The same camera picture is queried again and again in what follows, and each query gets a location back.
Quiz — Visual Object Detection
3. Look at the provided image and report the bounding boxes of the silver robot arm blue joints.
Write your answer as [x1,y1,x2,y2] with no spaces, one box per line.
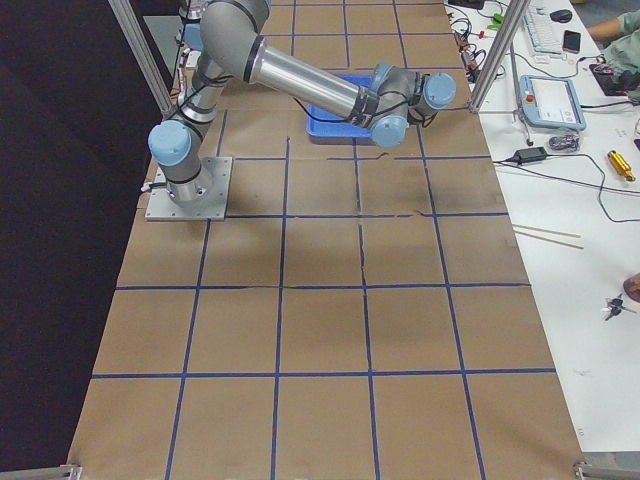
[148,1,457,184]

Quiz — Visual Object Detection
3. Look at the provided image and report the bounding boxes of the blue plastic tray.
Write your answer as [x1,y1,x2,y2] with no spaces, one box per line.
[306,104,373,145]

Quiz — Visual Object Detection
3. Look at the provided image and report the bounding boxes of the brown paper table cover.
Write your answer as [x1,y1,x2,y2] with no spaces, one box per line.
[69,1,580,479]

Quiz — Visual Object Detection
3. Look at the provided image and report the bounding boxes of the black power adapter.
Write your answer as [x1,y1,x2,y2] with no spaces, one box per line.
[512,147,548,164]

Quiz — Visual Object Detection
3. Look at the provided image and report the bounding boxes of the wooden stick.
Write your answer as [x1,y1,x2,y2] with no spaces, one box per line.
[512,224,584,250]

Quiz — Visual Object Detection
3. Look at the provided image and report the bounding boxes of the teach pendant tablet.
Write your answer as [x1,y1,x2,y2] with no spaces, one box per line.
[519,75,587,131]

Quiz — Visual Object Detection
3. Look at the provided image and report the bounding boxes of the bunch of keys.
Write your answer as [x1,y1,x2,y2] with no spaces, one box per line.
[602,294,636,321]

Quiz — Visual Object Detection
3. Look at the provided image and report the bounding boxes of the white keyboard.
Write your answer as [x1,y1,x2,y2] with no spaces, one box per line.
[523,1,563,55]

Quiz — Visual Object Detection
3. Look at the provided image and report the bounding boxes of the gold metal cylinder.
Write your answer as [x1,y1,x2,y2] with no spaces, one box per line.
[607,150,636,182]

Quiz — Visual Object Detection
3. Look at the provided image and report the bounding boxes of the black smartphone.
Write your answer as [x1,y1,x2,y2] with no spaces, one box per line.
[562,30,581,54]

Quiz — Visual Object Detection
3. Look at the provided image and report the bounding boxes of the black computer mouse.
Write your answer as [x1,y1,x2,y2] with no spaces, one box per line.
[549,9,573,24]

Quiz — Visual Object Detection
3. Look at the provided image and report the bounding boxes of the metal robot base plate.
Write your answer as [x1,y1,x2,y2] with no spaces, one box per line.
[145,157,233,221]

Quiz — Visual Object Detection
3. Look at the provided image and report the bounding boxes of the aluminium frame post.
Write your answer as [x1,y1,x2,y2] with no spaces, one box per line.
[468,0,530,113]

